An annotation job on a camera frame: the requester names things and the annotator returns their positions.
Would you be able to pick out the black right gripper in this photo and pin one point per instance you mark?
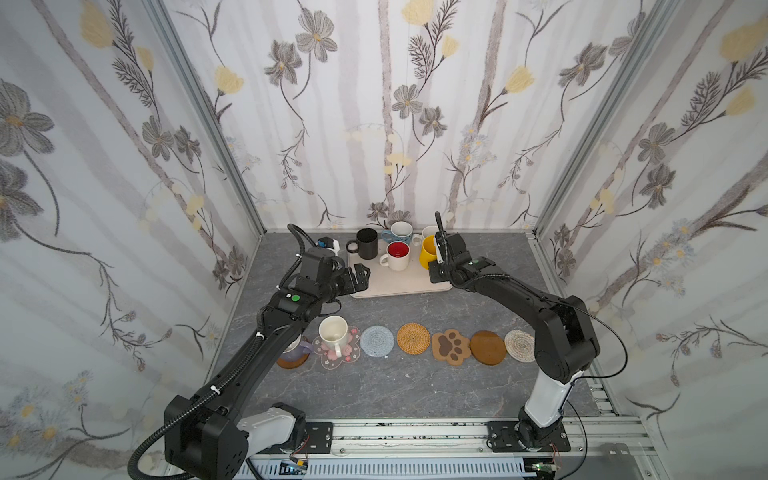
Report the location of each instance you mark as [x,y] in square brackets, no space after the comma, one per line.
[447,268]

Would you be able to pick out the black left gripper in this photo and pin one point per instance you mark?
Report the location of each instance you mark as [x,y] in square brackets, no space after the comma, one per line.
[351,281]

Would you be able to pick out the plain white mug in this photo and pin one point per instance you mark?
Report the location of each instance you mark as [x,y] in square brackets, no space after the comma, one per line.
[334,334]

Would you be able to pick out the grey blue round coaster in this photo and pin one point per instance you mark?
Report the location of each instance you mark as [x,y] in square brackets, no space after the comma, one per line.
[377,341]

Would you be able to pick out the woven rattan round coaster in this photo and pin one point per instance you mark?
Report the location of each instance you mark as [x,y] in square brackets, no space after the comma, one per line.
[413,339]

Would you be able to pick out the brown paw shaped coaster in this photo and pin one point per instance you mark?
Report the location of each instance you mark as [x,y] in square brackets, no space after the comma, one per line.
[451,347]

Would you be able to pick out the pink flower coaster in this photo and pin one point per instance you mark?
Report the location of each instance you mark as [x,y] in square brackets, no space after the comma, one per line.
[320,350]

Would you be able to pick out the purple mug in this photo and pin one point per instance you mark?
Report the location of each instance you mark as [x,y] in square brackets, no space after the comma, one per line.
[297,350]

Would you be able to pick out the brown round wooden coaster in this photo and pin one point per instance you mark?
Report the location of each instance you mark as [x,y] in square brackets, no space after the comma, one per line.
[488,348]

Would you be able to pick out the white colourful stitched coaster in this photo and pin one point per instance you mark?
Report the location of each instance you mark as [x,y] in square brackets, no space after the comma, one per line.
[520,346]

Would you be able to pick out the dark brown round coaster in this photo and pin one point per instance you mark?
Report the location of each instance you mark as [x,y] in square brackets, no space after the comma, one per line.
[292,364]

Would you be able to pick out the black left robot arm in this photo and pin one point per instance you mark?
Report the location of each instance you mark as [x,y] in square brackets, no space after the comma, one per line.
[207,435]

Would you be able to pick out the beige plastic tray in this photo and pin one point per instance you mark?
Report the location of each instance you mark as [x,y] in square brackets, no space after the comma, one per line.
[384,281]

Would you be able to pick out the yellow mug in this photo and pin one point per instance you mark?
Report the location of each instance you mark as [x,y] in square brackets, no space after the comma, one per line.
[428,251]

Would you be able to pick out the black mug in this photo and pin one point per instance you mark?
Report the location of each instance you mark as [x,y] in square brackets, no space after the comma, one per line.
[364,244]

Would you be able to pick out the white speckled mug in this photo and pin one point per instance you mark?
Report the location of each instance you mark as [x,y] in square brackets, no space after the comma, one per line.
[426,232]

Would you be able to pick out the white mug red inside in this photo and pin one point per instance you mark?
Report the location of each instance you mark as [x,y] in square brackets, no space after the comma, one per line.
[396,257]

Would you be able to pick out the blue patterned mug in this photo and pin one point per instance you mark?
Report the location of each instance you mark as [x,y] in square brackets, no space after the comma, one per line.
[400,231]

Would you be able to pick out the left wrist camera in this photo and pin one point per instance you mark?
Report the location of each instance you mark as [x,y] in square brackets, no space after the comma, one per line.
[329,244]

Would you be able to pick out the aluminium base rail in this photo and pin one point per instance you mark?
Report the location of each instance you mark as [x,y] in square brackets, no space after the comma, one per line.
[475,448]

